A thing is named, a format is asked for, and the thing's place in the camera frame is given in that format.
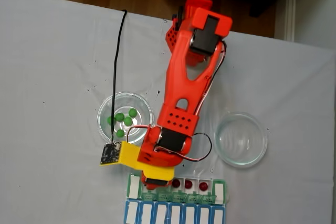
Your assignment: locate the white door trim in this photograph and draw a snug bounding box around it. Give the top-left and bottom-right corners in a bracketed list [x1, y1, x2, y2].
[285, 0, 297, 42]

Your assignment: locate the white servo wire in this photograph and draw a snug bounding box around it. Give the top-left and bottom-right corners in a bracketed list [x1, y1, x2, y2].
[126, 125, 151, 144]

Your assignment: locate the green blue weekly pill organizer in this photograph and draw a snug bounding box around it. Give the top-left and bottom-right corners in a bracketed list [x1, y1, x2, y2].
[123, 172, 230, 224]

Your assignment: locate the black camera cable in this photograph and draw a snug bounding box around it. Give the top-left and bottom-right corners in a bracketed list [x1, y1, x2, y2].
[111, 9, 128, 146]

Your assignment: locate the black red servo wire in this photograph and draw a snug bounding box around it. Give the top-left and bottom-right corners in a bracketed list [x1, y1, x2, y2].
[183, 132, 213, 162]

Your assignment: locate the white tablecloth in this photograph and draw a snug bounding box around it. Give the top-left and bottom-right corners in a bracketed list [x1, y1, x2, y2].
[0, 0, 336, 224]

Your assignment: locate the clear glass dish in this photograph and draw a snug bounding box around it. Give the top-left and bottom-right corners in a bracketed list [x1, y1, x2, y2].
[97, 91, 154, 148]
[214, 111, 269, 168]

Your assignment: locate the camera board in yellow mount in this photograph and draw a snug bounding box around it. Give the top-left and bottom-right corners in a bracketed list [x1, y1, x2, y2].
[99, 141, 124, 167]

